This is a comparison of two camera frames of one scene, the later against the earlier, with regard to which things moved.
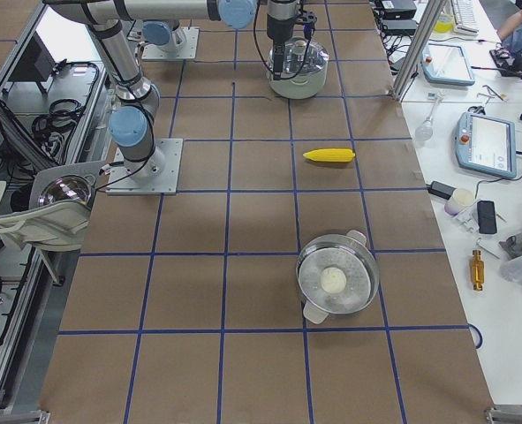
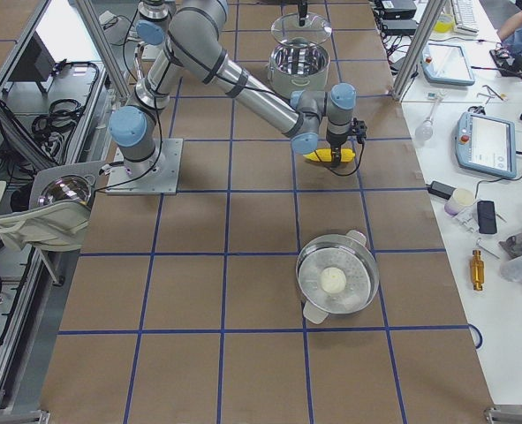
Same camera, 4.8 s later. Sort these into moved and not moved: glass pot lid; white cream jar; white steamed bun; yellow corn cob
Moved: glass pot lid
Not moved: white cream jar; white steamed bun; yellow corn cob
